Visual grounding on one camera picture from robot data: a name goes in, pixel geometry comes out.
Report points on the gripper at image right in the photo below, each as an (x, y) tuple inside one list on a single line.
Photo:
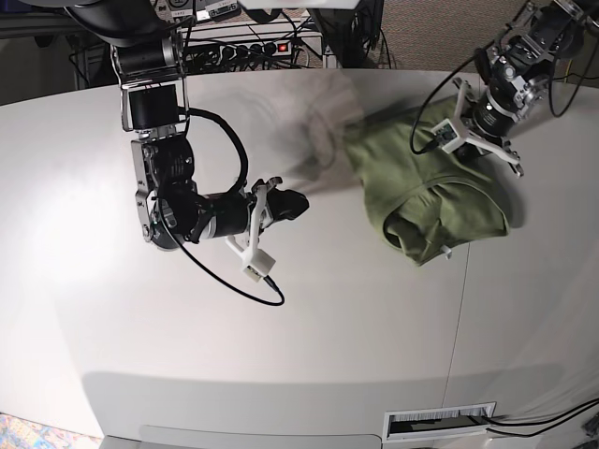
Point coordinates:
[(480, 126)]

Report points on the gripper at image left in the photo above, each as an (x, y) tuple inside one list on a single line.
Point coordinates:
[(222, 216)]

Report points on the green T-shirt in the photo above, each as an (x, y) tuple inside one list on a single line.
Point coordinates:
[(422, 206)]

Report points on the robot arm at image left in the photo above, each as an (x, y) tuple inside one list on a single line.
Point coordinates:
[(147, 56)]

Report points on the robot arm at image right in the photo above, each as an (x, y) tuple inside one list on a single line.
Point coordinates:
[(517, 70)]

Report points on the white power strip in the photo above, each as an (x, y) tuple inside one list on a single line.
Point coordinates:
[(252, 50)]

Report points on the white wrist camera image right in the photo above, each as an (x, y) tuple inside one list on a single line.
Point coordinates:
[(450, 134)]

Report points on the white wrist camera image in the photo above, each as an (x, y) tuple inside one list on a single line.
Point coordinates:
[(450, 134), (257, 265)]

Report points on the black camera cable image right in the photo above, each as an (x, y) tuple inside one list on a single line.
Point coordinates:
[(420, 133)]

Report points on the black camera cable image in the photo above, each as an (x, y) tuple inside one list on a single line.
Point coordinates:
[(224, 262), (420, 133)]

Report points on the black camera cable image left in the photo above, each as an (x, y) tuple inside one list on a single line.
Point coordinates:
[(224, 262)]

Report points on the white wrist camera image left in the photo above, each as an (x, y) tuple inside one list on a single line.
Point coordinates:
[(257, 265)]

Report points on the table cable grommet slot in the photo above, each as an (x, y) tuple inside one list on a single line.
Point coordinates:
[(437, 424)]

